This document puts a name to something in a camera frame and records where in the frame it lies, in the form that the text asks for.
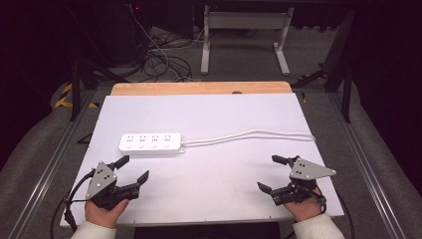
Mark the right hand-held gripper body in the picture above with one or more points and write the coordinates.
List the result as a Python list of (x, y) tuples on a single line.
[(308, 171)]

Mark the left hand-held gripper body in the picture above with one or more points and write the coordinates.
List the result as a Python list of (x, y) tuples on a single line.
[(101, 179)]

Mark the person's left hand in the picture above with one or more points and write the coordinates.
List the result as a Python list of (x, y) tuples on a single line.
[(101, 215)]

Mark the person's right hand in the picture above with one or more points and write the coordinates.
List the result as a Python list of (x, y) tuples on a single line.
[(307, 209)]

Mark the white power strip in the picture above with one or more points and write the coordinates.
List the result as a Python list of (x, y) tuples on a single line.
[(151, 143)]

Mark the white table board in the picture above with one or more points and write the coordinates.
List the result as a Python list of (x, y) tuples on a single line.
[(212, 179)]

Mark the person's dark clothing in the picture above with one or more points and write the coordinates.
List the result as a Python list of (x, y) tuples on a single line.
[(207, 231)]

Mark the yellow black hazard tape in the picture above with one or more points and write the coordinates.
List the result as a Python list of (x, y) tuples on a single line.
[(63, 99)]

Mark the black tripod stand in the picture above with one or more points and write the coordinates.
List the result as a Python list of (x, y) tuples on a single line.
[(75, 89)]

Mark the black metal stand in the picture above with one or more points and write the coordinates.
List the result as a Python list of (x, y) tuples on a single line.
[(346, 89)]

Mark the wooden table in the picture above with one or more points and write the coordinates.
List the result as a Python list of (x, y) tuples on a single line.
[(199, 88)]

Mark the dark computer case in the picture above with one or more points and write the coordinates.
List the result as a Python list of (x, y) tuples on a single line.
[(122, 33)]

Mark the aluminium floor rail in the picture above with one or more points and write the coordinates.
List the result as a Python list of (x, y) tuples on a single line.
[(365, 166), (49, 166)]

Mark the white metal desk frame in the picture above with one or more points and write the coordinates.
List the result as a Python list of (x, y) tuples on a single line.
[(245, 20)]

